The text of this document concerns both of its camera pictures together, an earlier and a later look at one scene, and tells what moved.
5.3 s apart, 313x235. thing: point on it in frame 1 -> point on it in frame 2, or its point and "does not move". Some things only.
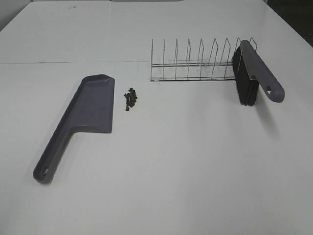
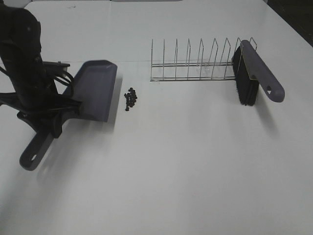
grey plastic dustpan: (91, 109) -> (93, 85)
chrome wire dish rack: (212, 71) does not move
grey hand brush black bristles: (250, 72) does not move
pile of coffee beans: (131, 98) does not move
